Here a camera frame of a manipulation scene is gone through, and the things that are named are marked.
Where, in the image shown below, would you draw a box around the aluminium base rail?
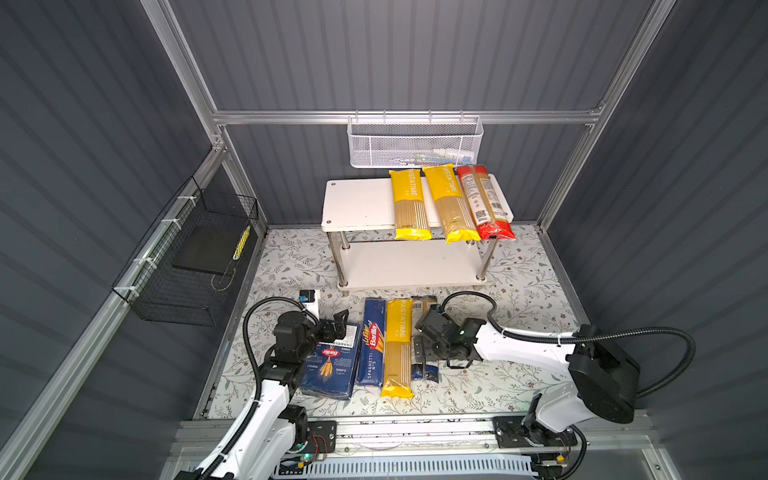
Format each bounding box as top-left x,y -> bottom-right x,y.
159,410 -> 658,479

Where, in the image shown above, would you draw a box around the narrow blue Barilla spaghetti box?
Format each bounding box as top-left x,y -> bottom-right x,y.
356,298 -> 387,387

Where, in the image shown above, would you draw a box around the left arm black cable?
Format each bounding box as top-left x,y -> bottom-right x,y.
197,296 -> 319,480

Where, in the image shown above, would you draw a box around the red spaghetti bag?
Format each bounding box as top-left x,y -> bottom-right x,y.
456,165 -> 516,240

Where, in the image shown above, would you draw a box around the wide blue Barilla pasta box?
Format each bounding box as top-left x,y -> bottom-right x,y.
300,323 -> 362,400

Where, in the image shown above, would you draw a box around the white two-tier shelf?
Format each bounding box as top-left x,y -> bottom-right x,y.
321,178 -> 500,291

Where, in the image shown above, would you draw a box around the black wire basket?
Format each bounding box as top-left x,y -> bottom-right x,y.
113,178 -> 260,327

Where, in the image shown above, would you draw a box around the white wire mesh basket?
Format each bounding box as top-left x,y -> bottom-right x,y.
346,115 -> 484,169

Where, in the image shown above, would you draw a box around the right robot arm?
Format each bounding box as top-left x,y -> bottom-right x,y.
416,306 -> 640,444

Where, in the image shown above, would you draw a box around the yellow marker pen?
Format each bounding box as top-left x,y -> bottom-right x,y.
232,226 -> 251,261

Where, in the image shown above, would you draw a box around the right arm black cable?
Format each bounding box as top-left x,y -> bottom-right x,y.
439,290 -> 697,400

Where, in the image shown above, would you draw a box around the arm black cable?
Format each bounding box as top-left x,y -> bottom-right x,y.
197,296 -> 319,480
439,290 -> 697,400

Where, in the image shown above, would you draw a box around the dark blue clear spaghetti bag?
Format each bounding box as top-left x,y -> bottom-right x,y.
411,295 -> 440,384

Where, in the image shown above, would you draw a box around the yellow Pastatime bag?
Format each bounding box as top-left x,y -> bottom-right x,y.
389,169 -> 432,241
381,299 -> 414,399
423,164 -> 481,244

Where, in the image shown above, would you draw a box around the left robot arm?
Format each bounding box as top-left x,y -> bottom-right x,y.
175,308 -> 349,479

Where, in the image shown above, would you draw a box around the items in white basket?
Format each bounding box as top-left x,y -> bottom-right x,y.
392,148 -> 477,166

